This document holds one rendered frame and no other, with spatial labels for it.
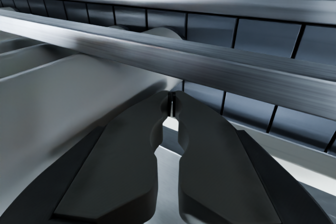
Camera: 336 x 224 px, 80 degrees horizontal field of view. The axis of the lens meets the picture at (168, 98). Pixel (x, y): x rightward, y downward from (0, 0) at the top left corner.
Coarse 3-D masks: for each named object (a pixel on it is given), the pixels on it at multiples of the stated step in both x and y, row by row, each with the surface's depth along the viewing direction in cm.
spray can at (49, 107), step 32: (160, 32) 15; (64, 64) 10; (96, 64) 10; (0, 96) 7; (32, 96) 8; (64, 96) 8; (96, 96) 9; (128, 96) 11; (0, 128) 7; (32, 128) 7; (64, 128) 8; (0, 160) 6; (32, 160) 7; (0, 192) 7
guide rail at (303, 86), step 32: (32, 32) 12; (64, 32) 11; (96, 32) 10; (128, 32) 10; (128, 64) 9; (160, 64) 8; (192, 64) 7; (224, 64) 7; (256, 64) 6; (288, 64) 6; (320, 64) 6; (256, 96) 7; (288, 96) 6; (320, 96) 6
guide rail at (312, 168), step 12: (168, 120) 16; (252, 132) 14; (264, 144) 13; (276, 144) 13; (288, 144) 13; (276, 156) 13; (288, 156) 13; (300, 156) 13; (312, 156) 13; (324, 156) 13; (288, 168) 12; (300, 168) 12; (312, 168) 12; (324, 168) 12; (300, 180) 12; (312, 180) 12; (324, 180) 12
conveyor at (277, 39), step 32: (0, 0) 30; (32, 0) 25; (64, 0) 23; (192, 32) 16; (224, 32) 14; (256, 32) 13; (288, 32) 12; (320, 32) 11; (192, 96) 18; (224, 96) 17; (256, 128) 16; (288, 128) 15; (320, 128) 14
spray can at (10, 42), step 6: (0, 42) 16; (6, 42) 16; (12, 42) 16; (18, 42) 16; (24, 42) 16; (30, 42) 17; (36, 42) 17; (42, 42) 17; (0, 48) 15; (6, 48) 15; (12, 48) 16; (18, 48) 16
